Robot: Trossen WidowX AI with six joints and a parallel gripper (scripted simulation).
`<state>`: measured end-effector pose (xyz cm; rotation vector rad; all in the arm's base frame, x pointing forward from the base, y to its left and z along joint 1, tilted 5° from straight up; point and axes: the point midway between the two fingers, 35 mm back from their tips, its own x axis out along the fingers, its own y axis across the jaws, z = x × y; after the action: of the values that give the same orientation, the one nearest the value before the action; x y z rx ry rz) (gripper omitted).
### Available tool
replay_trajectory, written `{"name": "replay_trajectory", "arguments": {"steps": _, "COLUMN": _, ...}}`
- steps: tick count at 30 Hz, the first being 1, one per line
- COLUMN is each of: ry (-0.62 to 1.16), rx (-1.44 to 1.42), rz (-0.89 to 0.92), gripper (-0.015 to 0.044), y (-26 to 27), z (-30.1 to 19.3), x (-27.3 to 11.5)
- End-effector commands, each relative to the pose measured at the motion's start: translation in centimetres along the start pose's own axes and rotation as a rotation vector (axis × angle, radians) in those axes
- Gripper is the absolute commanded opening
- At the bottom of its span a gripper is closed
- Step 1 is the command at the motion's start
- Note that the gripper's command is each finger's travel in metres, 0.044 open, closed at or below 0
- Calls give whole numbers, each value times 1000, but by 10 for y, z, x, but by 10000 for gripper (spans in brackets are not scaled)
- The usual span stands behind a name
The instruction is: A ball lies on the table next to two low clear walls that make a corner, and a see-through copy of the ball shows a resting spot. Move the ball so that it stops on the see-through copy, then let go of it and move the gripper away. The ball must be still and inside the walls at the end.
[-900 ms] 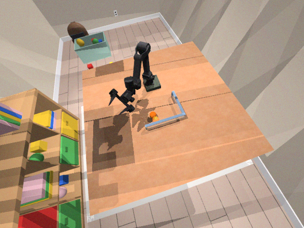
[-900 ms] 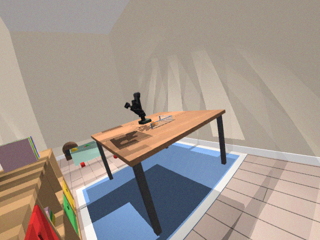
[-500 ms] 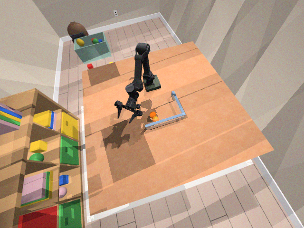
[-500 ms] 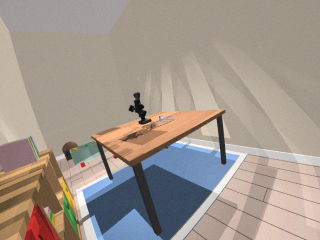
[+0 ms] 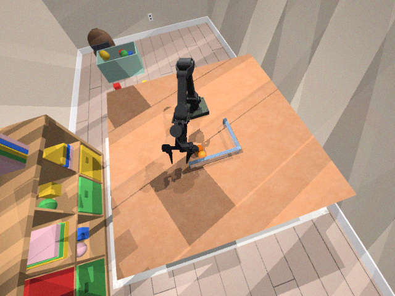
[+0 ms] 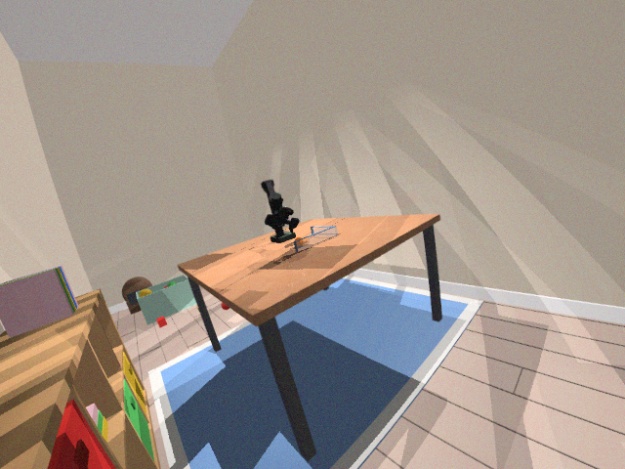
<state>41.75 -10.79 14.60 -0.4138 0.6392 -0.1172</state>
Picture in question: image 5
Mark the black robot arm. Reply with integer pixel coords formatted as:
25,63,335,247
170,58,201,152

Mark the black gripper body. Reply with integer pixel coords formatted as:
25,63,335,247
162,135,199,152

